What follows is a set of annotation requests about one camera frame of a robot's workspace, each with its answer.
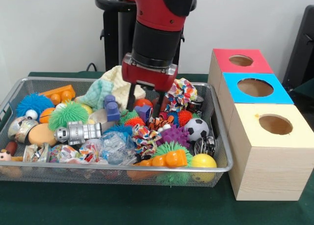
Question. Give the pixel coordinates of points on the black flat panel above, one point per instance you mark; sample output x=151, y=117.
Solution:
x=301, y=50

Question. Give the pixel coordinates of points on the cream knitted cloth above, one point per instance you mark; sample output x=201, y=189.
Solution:
x=117, y=85

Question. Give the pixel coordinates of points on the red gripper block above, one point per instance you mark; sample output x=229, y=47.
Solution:
x=149, y=77

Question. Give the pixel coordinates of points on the clear plastic bottle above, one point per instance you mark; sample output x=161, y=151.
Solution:
x=115, y=146

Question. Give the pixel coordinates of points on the striped tiger plush toy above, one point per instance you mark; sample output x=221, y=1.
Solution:
x=160, y=123

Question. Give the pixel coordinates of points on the purple spiky ball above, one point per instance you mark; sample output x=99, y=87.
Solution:
x=175, y=135

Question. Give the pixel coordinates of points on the colourful patterned cloth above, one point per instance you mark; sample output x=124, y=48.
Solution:
x=182, y=92

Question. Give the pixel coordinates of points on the yellow ball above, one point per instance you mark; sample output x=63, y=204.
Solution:
x=204, y=161

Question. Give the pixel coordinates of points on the orange toy block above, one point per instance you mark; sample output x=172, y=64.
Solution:
x=171, y=158

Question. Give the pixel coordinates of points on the green spiky ball with eyes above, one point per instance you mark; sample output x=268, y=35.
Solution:
x=67, y=114

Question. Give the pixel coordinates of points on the dark green tablecloth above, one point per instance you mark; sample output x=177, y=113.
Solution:
x=305, y=90
x=122, y=205

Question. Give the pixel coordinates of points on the small soccer ball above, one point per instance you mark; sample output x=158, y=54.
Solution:
x=197, y=129

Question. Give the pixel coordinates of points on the blue spiky ball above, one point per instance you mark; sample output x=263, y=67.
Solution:
x=120, y=129

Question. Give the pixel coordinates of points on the wooden box with three holes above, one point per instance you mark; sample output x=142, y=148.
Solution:
x=269, y=173

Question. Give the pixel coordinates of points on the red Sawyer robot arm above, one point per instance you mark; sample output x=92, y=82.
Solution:
x=157, y=26

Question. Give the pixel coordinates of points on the clear mesh bin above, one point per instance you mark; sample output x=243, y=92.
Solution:
x=222, y=146

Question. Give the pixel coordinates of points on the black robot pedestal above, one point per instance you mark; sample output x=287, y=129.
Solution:
x=111, y=38

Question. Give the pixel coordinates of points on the silver toy robot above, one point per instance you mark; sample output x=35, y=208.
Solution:
x=78, y=132

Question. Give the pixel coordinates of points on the colourful fabric bow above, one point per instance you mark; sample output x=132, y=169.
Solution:
x=146, y=139

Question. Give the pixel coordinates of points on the small basketball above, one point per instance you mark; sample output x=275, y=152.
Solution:
x=46, y=115

